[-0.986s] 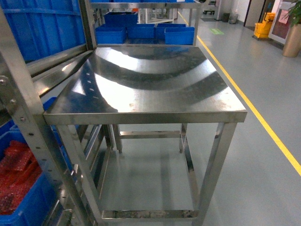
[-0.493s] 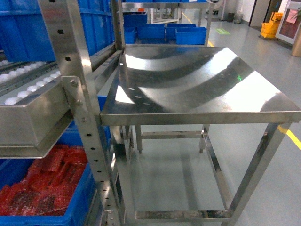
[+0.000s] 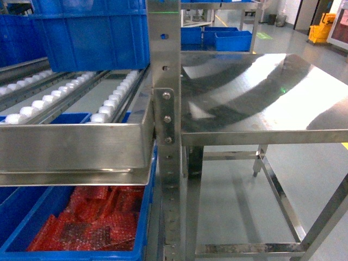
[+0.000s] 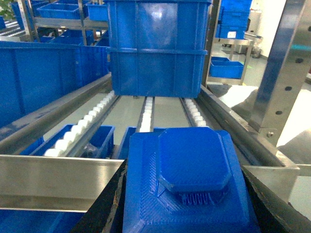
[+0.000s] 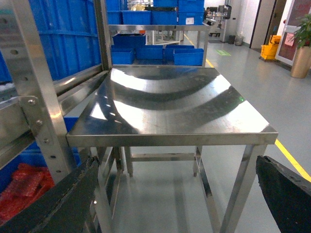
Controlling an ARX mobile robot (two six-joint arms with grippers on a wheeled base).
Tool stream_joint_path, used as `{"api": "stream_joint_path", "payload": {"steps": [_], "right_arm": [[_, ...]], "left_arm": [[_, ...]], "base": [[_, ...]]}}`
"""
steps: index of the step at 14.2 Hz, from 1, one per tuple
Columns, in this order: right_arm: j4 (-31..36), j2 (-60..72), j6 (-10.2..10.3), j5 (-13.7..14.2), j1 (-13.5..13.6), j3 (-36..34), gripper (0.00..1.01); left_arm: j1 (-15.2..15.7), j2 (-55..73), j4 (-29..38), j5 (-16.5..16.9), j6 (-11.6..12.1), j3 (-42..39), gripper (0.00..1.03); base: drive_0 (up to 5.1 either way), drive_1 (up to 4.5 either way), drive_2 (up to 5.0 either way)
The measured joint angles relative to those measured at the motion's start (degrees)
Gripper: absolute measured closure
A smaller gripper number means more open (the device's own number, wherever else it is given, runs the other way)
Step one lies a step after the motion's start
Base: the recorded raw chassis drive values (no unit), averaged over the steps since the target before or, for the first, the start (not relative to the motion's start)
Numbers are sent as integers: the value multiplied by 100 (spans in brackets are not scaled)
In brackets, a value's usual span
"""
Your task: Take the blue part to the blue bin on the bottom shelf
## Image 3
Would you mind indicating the blue bin on roller shelf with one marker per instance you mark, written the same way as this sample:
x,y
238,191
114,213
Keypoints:
x,y
93,35

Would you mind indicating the blue bin with red bags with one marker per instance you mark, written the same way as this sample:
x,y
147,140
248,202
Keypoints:
x,y
25,209

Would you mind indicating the white roller track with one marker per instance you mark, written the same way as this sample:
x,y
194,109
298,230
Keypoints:
x,y
115,106

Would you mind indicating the stainless steel flow rack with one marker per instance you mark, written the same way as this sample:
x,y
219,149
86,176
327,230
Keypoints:
x,y
36,153

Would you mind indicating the stainless steel side table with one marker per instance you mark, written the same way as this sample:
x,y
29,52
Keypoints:
x,y
233,107

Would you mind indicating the red bubble wrap bags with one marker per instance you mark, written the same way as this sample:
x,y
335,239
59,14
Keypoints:
x,y
102,218

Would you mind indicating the yellow mop bucket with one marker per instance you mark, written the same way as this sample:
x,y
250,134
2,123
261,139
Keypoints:
x,y
318,34

